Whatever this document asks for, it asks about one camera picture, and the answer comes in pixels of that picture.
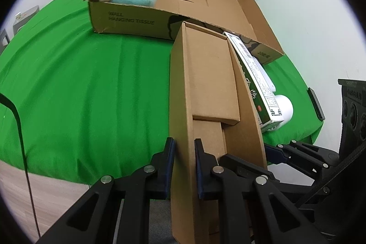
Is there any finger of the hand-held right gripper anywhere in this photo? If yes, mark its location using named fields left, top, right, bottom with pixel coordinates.
left=264, top=139, right=340, bottom=179

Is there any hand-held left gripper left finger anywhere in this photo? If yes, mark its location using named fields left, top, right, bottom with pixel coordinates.
left=34, top=137, right=176, bottom=244

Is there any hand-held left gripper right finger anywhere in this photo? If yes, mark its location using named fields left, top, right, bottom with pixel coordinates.
left=194, top=138, right=329, bottom=244

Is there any white cylinder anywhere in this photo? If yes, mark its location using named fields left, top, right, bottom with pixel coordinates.
left=263, top=94, right=294, bottom=133

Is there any white and green printed box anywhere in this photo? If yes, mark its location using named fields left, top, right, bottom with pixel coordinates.
left=223, top=31, right=283, bottom=129

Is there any small brown cardboard box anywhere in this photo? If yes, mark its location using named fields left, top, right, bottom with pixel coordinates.
left=169, top=21, right=268, bottom=244

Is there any large brown cardboard box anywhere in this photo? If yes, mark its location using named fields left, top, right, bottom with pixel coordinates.
left=87, top=0, right=285, bottom=66

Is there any black flat tablet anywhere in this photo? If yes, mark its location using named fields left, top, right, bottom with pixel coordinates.
left=307, top=87, right=326, bottom=121

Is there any green table cloth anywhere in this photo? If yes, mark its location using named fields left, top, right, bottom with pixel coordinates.
left=0, top=0, right=325, bottom=184

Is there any grey cabinet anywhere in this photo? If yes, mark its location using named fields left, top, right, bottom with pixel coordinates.
left=13, top=5, right=40, bottom=33

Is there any black braided cable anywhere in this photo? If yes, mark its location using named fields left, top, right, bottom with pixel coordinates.
left=297, top=143, right=366, bottom=206

